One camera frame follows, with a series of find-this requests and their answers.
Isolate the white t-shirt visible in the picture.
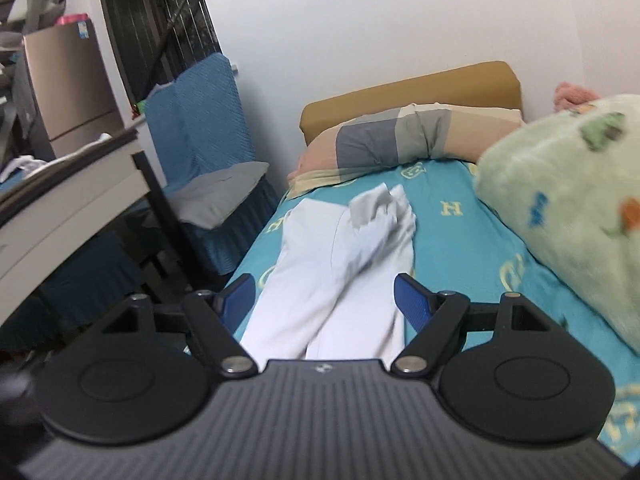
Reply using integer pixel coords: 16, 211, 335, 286
241, 184, 416, 367

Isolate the cyan patterned bed sheet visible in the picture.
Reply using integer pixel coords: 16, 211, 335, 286
219, 158, 640, 468

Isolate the grey seat cushion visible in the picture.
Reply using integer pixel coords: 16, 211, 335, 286
168, 162, 269, 230

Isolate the blue covered chair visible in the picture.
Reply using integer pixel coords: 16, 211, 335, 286
145, 53, 279, 274
1, 231, 145, 353

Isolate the light green fleece blanket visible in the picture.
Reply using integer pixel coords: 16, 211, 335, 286
475, 94, 639, 350

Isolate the plaid grey beige pillow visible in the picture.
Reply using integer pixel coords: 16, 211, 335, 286
288, 103, 524, 198

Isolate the white black desk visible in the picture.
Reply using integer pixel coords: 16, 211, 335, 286
1, 129, 216, 320

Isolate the mustard yellow headboard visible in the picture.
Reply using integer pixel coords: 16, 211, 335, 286
299, 61, 523, 144

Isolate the pink fluffy cloth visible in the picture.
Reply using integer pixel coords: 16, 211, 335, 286
553, 82, 599, 112

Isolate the gold beige refrigerator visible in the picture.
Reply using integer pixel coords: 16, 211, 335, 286
12, 20, 124, 160

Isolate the dark barred window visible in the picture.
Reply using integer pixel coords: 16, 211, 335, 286
101, 0, 221, 105

